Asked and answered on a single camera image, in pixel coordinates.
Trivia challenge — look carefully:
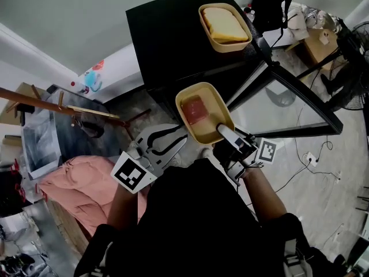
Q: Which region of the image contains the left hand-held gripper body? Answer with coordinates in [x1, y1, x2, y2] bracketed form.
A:
[110, 138, 165, 195]

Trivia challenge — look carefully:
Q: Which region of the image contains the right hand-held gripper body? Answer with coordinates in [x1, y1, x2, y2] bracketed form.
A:
[213, 136, 277, 186]

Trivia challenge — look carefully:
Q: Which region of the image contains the tray with red meat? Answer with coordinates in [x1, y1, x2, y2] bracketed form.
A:
[175, 81, 236, 144]

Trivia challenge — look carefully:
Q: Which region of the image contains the black fridge cabinet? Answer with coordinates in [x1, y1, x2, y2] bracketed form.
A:
[126, 0, 270, 126]

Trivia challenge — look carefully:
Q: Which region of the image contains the tray with yellow bread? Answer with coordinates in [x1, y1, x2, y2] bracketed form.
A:
[198, 3, 253, 53]

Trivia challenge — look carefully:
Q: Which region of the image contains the person's left forearm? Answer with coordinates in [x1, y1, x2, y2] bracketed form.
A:
[106, 183, 150, 230]

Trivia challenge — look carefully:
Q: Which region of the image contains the person's right forearm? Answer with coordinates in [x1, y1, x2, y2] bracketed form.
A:
[240, 166, 288, 222]

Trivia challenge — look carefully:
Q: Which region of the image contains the person's left shoe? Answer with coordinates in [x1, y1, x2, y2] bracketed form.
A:
[170, 151, 183, 167]

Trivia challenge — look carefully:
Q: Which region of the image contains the white power strip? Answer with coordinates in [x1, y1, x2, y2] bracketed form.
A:
[304, 151, 319, 166]

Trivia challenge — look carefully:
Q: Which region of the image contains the pink quilt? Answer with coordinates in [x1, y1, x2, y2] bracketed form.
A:
[37, 155, 150, 238]

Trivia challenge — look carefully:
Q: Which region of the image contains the black framed glass door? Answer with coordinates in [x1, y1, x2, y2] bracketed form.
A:
[224, 59, 344, 140]

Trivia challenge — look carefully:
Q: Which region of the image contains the blue plastic toy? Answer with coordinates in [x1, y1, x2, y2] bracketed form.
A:
[83, 70, 103, 93]

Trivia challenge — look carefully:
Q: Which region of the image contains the person's black clothing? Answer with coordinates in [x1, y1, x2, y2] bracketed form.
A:
[73, 157, 347, 277]

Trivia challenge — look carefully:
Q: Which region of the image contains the wooden coat rack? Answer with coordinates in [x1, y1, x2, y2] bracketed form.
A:
[0, 84, 152, 132]

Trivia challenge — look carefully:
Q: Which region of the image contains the black standing fan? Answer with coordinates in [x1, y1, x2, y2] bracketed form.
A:
[296, 18, 369, 112]

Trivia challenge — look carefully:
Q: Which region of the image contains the beige cloth bag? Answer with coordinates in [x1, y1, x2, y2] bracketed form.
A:
[288, 9, 309, 39]

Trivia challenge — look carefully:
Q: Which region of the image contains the black backpack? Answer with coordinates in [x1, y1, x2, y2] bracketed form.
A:
[250, 0, 292, 36]

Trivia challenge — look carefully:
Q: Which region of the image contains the brown cardboard sheet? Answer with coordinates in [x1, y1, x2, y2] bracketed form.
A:
[0, 82, 48, 125]

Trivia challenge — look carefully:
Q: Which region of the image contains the wooden bed frame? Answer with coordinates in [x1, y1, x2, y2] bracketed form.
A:
[47, 199, 90, 253]

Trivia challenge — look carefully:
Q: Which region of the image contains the plastic wrapped picture frame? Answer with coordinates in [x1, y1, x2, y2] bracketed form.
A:
[21, 89, 122, 180]

